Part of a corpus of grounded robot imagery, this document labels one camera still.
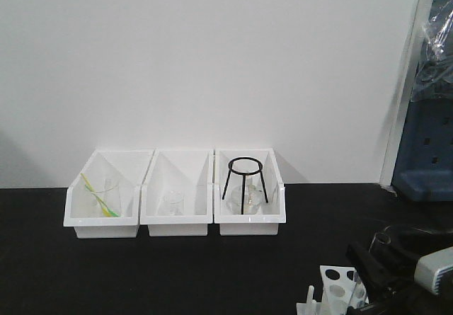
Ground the clear plastic bag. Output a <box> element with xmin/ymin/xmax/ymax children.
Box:
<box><xmin>411</xmin><ymin>0</ymin><xmax>452</xmax><ymax>102</ymax></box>

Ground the black lab sink basin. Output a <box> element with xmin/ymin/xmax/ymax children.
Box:
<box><xmin>384</xmin><ymin>224</ymin><xmax>452</xmax><ymax>260</ymax></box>

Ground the blue-grey pegboard drying rack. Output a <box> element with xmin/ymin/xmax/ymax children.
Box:
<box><xmin>391</xmin><ymin>0</ymin><xmax>453</xmax><ymax>202</ymax></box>

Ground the clear glass beaker left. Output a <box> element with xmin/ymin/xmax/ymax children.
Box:
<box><xmin>95</xmin><ymin>178</ymin><xmax>122</xmax><ymax>216</ymax></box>

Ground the clear glass flask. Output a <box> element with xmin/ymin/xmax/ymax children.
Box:
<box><xmin>226</xmin><ymin>178</ymin><xmax>265</xmax><ymax>214</ymax></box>

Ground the white left storage bin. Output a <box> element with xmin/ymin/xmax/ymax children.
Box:
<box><xmin>63</xmin><ymin>149</ymin><xmax>154</xmax><ymax>239</ymax></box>

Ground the clear glass beaker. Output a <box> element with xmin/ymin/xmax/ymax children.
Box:
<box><xmin>158</xmin><ymin>190</ymin><xmax>185</xmax><ymax>216</ymax></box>
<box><xmin>95</xmin><ymin>178</ymin><xmax>122</xmax><ymax>216</ymax></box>

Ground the white storage bin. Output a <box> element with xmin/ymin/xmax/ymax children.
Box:
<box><xmin>213</xmin><ymin>149</ymin><xmax>286</xmax><ymax>236</ymax></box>
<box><xmin>63</xmin><ymin>149</ymin><xmax>154</xmax><ymax>239</ymax></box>
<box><xmin>139</xmin><ymin>149</ymin><xmax>214</xmax><ymax>236</ymax></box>

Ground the white test tube rack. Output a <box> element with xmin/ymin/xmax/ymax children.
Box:
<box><xmin>296</xmin><ymin>265</ymin><xmax>369</xmax><ymax>314</ymax></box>

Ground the white middle storage bin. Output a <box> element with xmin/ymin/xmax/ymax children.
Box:
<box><xmin>139</xmin><ymin>149</ymin><xmax>214</xmax><ymax>236</ymax></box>

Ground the black wire tripod stand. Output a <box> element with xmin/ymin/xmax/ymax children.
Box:
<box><xmin>222</xmin><ymin>156</ymin><xmax>269</xmax><ymax>204</ymax></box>

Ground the white right storage bin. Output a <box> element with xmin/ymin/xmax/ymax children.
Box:
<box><xmin>213</xmin><ymin>149</ymin><xmax>286</xmax><ymax>236</ymax></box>

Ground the yellow-green stirring rod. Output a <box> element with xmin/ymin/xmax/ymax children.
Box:
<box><xmin>80</xmin><ymin>173</ymin><xmax>120</xmax><ymax>217</ymax></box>

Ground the clear glass beaker middle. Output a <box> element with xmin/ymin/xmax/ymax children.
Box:
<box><xmin>158</xmin><ymin>190</ymin><xmax>185</xmax><ymax>216</ymax></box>

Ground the clear glass test tube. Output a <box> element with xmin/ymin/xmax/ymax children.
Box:
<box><xmin>359</xmin><ymin>232</ymin><xmax>389</xmax><ymax>303</ymax></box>
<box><xmin>351</xmin><ymin>271</ymin><xmax>366</xmax><ymax>301</ymax></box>

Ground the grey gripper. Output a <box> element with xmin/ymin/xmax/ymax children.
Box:
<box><xmin>346</xmin><ymin>242</ymin><xmax>452</xmax><ymax>315</ymax></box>

